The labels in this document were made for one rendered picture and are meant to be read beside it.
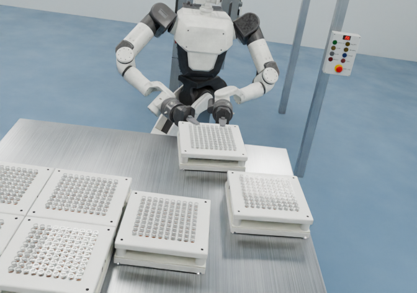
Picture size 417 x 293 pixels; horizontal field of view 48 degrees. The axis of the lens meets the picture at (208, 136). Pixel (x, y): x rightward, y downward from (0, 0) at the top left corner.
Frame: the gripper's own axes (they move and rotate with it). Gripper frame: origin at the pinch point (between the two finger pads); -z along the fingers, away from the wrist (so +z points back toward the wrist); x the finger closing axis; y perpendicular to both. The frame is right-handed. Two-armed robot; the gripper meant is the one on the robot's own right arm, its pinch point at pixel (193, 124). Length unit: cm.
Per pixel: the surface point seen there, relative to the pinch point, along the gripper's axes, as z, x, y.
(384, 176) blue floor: 10, 92, -202
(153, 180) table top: -18.8, 6.6, 29.7
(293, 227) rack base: -64, 4, 7
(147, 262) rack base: -54, 5, 53
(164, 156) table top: -6.6, 6.7, 17.5
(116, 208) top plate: -35, -1, 53
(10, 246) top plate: -37, -1, 83
